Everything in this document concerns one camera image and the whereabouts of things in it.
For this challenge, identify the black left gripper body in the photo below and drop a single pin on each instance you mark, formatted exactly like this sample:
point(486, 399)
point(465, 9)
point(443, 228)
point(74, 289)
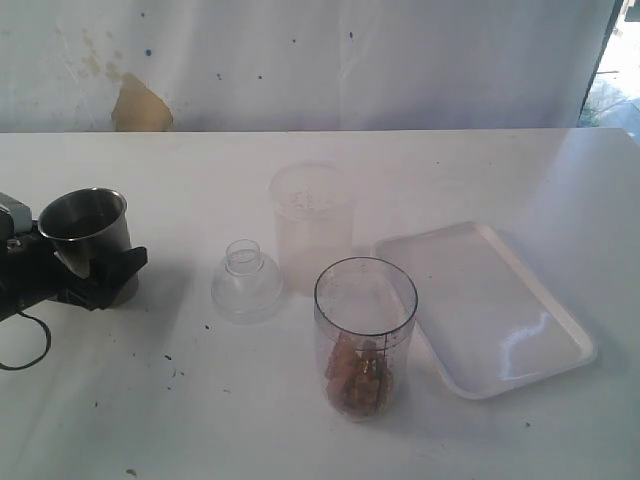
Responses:
point(31, 273)

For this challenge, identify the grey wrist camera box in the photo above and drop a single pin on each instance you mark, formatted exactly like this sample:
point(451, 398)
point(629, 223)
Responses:
point(16, 217)

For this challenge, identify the white plastic tray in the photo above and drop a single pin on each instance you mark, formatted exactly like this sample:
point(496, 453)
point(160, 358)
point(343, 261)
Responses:
point(490, 325)

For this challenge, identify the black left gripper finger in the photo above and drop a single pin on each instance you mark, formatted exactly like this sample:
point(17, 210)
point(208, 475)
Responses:
point(114, 277)

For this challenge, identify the clear measuring shaker cup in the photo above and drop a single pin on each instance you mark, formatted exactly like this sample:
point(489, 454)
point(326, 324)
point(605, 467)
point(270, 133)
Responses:
point(364, 311)

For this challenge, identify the frosted plastic cup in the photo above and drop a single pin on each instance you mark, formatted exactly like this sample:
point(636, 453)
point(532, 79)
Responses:
point(314, 209)

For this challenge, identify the clear shaker dome lid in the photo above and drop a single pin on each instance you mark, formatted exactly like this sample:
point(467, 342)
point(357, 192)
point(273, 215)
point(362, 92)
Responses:
point(247, 286)

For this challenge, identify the steel metal cup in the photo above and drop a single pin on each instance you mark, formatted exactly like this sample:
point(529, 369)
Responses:
point(86, 224)

